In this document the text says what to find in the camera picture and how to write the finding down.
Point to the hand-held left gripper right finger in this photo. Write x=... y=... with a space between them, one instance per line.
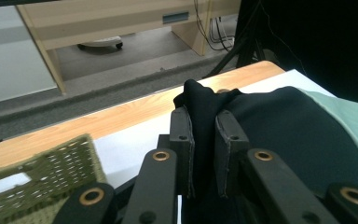
x=230 y=140

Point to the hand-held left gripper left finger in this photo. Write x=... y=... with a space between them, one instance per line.
x=183 y=137

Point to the black and mint green shirt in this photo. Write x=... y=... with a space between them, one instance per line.
x=286 y=137

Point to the green woven basket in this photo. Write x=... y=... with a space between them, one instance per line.
x=59 y=174

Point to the white table board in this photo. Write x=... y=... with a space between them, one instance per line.
x=130 y=146

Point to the light wooden table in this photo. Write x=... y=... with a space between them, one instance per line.
x=105 y=121

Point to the black metal stand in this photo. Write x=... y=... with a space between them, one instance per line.
x=245 y=46

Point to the wheeled base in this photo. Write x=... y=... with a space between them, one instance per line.
x=102 y=42

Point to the light wooden desk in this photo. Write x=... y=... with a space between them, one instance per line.
x=99 y=21

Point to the white cabinet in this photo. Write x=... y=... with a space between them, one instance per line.
x=9 y=62

